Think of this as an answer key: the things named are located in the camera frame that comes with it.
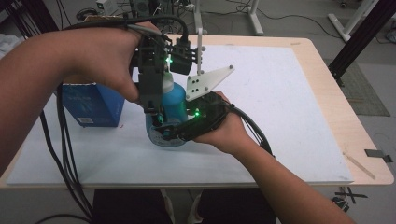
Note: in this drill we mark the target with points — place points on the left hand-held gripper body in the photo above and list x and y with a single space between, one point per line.
152 59

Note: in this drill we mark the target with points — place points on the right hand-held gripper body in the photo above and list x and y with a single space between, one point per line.
207 112

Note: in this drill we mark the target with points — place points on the blue plastic bottle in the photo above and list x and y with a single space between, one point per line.
175 99

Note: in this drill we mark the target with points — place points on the person's right hand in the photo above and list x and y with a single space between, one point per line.
229 135

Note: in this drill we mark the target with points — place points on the person's left hand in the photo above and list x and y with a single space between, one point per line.
99 53

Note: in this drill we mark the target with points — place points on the blue cardboard box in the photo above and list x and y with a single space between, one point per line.
93 104

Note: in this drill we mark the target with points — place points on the white stand leg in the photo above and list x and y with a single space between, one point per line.
255 18
351 23
198 15

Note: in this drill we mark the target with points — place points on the white foam board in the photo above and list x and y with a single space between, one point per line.
280 109

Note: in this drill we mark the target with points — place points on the person's dark trousers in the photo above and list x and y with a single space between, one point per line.
134 207

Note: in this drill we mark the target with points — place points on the white cloth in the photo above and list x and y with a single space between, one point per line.
7 45

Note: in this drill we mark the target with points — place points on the grey floor mat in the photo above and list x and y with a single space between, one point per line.
362 93

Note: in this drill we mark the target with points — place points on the black metal beam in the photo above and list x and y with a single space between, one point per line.
361 40

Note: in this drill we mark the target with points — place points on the black tape strip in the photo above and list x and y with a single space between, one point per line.
378 154

